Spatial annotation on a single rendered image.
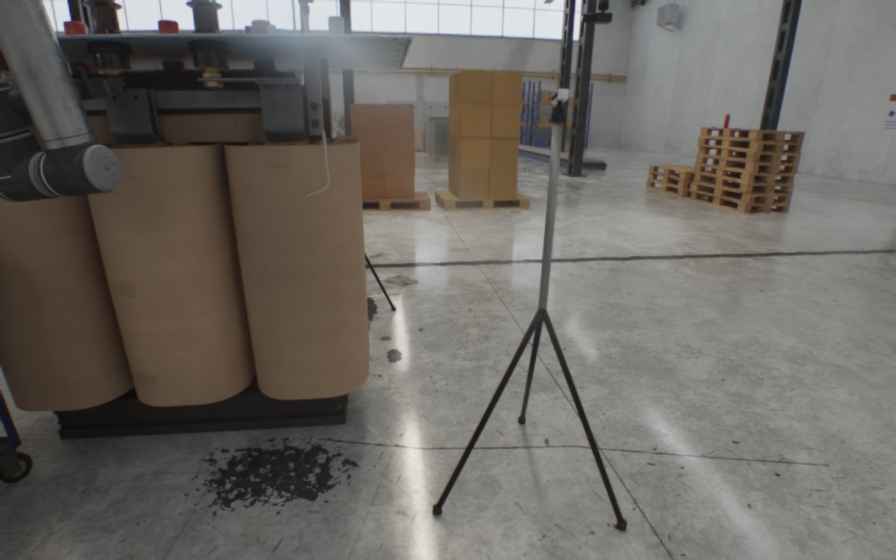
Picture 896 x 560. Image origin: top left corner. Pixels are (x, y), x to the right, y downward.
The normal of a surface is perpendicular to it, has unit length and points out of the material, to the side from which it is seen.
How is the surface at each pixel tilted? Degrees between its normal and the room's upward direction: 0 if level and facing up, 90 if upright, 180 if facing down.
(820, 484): 0
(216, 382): 90
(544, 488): 0
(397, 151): 90
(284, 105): 90
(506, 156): 90
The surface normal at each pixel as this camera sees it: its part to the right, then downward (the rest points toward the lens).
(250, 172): -0.20, 0.33
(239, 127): 0.14, 0.33
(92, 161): 0.98, -0.07
